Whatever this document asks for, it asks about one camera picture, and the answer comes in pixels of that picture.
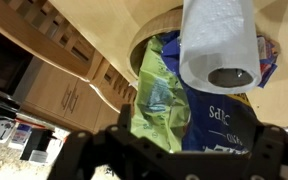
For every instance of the red blue snack packet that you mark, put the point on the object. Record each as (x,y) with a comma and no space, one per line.
(267,57)

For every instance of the wooden lower cabinets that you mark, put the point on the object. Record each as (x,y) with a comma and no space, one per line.
(65,100)

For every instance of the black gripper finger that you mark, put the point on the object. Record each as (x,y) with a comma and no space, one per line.
(124,119)

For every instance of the green chip bag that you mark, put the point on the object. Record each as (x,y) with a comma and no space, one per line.
(161,109)

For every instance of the blue potato chips bag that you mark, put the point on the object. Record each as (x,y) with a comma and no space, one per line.
(210,116)

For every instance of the wooden bowl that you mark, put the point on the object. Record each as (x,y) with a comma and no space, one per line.
(163,23)

